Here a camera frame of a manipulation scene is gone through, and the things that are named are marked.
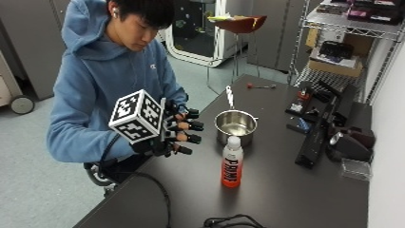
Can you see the orange drink bottle white cap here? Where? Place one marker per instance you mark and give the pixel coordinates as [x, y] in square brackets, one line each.
[232, 167]

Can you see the white cube of black markers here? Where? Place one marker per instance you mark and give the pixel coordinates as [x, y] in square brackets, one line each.
[135, 115]

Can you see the red-tipped screwdriver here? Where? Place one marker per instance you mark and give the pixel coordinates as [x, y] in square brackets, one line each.
[262, 86]

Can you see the white framed glass booth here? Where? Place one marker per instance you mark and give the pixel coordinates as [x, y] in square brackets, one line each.
[219, 47]

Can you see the the person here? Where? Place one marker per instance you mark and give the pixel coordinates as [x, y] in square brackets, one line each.
[106, 72]

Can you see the small black and blue gadget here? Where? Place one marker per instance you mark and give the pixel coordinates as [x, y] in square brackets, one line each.
[300, 125]

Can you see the black device with red part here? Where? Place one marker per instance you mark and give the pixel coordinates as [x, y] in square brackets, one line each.
[302, 98]

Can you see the long black bar device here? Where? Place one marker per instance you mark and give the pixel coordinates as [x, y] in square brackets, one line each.
[312, 142]

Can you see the brown seat bar stool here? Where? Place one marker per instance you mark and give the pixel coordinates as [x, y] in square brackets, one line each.
[240, 24]

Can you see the yellow item on stool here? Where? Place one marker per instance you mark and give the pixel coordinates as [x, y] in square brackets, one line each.
[219, 18]

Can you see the grey tall locker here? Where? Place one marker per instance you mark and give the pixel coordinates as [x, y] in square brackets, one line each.
[274, 31]

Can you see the black angled stand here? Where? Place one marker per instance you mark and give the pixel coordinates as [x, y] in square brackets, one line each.
[334, 90]

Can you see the flat cardboard box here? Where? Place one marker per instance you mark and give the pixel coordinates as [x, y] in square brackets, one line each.
[334, 68]

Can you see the white earbud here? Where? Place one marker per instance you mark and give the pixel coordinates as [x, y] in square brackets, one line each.
[114, 12]

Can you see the black pouch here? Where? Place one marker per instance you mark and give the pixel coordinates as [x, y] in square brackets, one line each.
[336, 50]

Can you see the beige wheeled cart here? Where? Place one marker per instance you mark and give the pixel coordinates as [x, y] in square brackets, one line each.
[22, 104]

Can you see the clear plastic box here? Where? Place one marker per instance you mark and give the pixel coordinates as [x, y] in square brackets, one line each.
[356, 169]

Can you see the grey metal cabinet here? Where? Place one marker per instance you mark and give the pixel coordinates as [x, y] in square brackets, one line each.
[38, 47]

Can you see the tall cardboard box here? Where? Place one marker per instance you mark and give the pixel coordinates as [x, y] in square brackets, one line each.
[359, 42]

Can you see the stack of dark boxes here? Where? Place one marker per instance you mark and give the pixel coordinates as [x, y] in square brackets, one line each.
[371, 12]

